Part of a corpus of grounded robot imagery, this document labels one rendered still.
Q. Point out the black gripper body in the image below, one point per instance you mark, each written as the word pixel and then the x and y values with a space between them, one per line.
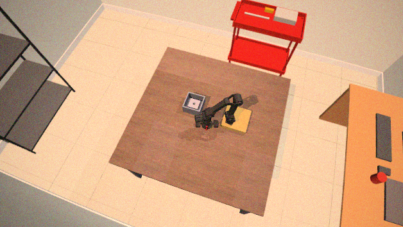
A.
pixel 215 123

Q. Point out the pale pink flat plate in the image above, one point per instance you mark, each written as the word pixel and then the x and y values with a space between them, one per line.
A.
pixel 194 103

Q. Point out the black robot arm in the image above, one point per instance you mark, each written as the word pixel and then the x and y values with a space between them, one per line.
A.
pixel 210 112

